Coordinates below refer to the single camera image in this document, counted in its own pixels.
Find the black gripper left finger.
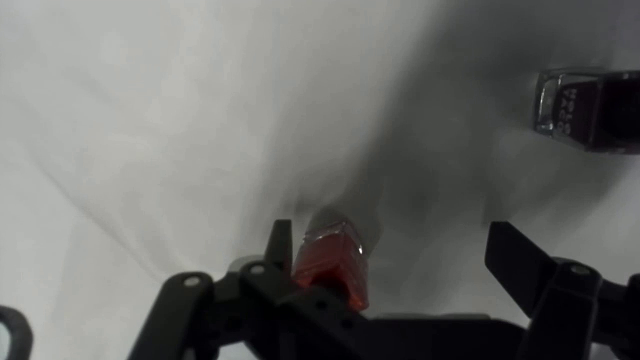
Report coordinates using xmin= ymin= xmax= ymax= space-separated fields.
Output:
xmin=126 ymin=221 xmax=365 ymax=360

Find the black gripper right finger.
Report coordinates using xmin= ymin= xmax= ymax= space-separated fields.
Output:
xmin=485 ymin=222 xmax=640 ymax=360

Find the orange-red nail polish bottle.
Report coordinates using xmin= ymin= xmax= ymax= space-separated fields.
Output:
xmin=293 ymin=210 xmax=369 ymax=313

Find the dark maroon nail polish bottle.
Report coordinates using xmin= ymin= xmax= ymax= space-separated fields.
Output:
xmin=533 ymin=71 xmax=640 ymax=154

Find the white table cloth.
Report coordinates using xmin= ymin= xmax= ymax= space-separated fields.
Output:
xmin=0 ymin=0 xmax=640 ymax=360

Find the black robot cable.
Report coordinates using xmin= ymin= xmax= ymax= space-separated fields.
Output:
xmin=0 ymin=304 xmax=36 ymax=360

